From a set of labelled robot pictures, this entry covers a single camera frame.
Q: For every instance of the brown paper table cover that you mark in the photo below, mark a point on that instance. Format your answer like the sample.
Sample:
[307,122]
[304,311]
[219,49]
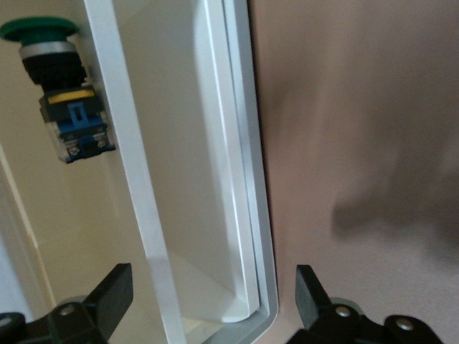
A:
[358,107]

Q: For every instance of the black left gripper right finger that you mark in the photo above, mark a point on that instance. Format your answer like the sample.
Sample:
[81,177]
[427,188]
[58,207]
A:
[322,319]

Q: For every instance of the white plastic drawer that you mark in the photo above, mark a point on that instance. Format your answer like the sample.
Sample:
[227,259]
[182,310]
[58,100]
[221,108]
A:
[172,143]

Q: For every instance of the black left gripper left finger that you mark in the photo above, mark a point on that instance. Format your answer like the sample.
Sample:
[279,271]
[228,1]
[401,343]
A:
[89,315]

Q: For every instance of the green cap push button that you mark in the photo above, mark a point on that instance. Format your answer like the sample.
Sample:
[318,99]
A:
[54,71]

